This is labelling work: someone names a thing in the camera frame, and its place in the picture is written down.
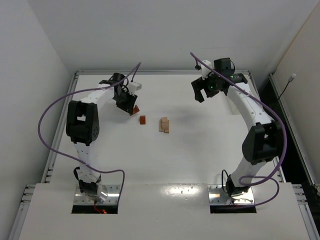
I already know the reddish arch wood block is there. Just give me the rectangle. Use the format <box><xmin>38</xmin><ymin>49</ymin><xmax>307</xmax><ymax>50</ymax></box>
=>
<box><xmin>132</xmin><ymin>105</ymin><xmax>140</xmax><ymax>115</ymax></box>

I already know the reddish brown wood block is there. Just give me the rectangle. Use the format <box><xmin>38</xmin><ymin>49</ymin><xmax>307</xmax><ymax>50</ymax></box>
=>
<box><xmin>139</xmin><ymin>115</ymin><xmax>146</xmax><ymax>125</ymax></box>

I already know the long light wood block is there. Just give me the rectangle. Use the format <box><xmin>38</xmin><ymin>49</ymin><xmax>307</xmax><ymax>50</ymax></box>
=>
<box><xmin>162</xmin><ymin>120</ymin><xmax>170</xmax><ymax>133</ymax></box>
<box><xmin>159</xmin><ymin>119</ymin><xmax>165</xmax><ymax>132</ymax></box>

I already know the small light wood cube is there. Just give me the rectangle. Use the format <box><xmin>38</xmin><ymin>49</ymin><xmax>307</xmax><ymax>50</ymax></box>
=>
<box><xmin>162</xmin><ymin>121</ymin><xmax>170</xmax><ymax>130</ymax></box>
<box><xmin>160</xmin><ymin>117</ymin><xmax>169</xmax><ymax>124</ymax></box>

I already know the white perforated plastic basket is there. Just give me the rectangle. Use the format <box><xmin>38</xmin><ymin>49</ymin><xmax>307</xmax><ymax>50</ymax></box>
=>
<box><xmin>227</xmin><ymin>98</ymin><xmax>240</xmax><ymax>115</ymax></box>

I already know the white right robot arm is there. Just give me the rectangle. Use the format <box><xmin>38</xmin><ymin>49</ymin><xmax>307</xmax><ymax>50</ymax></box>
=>
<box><xmin>191</xmin><ymin>57</ymin><xmax>287</xmax><ymax>197</ymax></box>

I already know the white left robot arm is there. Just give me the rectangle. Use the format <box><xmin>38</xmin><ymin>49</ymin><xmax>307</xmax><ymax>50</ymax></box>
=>
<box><xmin>66</xmin><ymin>73</ymin><xmax>142</xmax><ymax>201</ymax></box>

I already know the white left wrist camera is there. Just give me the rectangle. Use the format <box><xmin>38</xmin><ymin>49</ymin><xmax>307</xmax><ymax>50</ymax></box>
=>
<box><xmin>127</xmin><ymin>82</ymin><xmax>142</xmax><ymax>95</ymax></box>

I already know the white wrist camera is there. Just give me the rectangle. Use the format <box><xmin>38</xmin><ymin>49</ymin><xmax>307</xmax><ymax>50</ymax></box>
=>
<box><xmin>195</xmin><ymin>60</ymin><xmax>213</xmax><ymax>80</ymax></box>
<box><xmin>127</xmin><ymin>82</ymin><xmax>142</xmax><ymax>95</ymax></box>

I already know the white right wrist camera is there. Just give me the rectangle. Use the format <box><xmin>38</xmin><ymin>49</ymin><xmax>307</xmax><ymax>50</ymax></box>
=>
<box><xmin>195</xmin><ymin>60</ymin><xmax>213</xmax><ymax>80</ymax></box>

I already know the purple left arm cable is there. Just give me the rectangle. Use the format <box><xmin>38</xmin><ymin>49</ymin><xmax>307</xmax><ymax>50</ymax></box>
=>
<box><xmin>37</xmin><ymin>61</ymin><xmax>142</xmax><ymax>206</ymax></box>

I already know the black cable with white plug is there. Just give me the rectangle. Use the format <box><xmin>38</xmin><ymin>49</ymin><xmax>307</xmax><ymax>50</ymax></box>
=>
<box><xmin>276</xmin><ymin>73</ymin><xmax>297</xmax><ymax>101</ymax></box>

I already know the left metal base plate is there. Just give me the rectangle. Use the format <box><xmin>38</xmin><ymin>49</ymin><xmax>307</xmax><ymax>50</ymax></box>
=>
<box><xmin>73</xmin><ymin>184</ymin><xmax>121</xmax><ymax>206</ymax></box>

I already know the metal base plate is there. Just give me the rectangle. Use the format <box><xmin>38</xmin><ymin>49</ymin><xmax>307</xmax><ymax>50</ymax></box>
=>
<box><xmin>207</xmin><ymin>184</ymin><xmax>255</xmax><ymax>207</ymax></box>
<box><xmin>73</xmin><ymin>184</ymin><xmax>121</xmax><ymax>206</ymax></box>

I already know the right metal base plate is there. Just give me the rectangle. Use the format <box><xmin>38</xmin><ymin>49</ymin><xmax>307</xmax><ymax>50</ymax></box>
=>
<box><xmin>207</xmin><ymin>184</ymin><xmax>255</xmax><ymax>207</ymax></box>

